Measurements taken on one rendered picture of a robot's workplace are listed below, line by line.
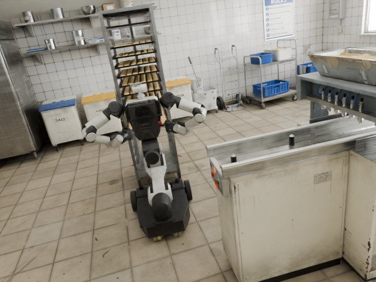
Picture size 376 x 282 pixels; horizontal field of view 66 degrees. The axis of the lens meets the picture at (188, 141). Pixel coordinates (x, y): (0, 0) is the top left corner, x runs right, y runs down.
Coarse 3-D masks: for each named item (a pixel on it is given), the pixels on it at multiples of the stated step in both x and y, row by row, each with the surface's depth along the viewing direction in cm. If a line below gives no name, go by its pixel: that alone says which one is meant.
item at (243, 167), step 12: (372, 132) 159; (324, 144) 154; (336, 144) 155; (348, 144) 156; (264, 156) 151; (276, 156) 149; (288, 156) 151; (300, 156) 153; (312, 156) 154; (228, 168) 146; (240, 168) 148; (252, 168) 149; (264, 168) 151
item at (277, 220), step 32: (224, 160) 166; (320, 160) 155; (256, 192) 153; (288, 192) 158; (320, 192) 162; (224, 224) 183; (256, 224) 161; (288, 224) 165; (320, 224) 170; (256, 256) 168; (288, 256) 174; (320, 256) 179
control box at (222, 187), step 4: (212, 160) 169; (216, 160) 168; (212, 164) 168; (216, 164) 163; (212, 168) 170; (216, 168) 159; (216, 172) 162; (220, 172) 154; (216, 176) 164; (220, 176) 153; (216, 180) 165; (220, 180) 155; (224, 180) 153; (216, 184) 167; (220, 184) 157; (224, 184) 153; (220, 188) 158; (224, 188) 154; (224, 192) 155; (228, 192) 156; (224, 196) 156
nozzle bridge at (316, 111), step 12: (300, 84) 191; (312, 84) 192; (324, 84) 167; (336, 84) 157; (348, 84) 152; (360, 84) 149; (300, 96) 194; (312, 96) 188; (348, 96) 162; (360, 96) 153; (372, 96) 135; (312, 108) 201; (336, 108) 166; (348, 108) 157; (372, 108) 147; (372, 120) 142
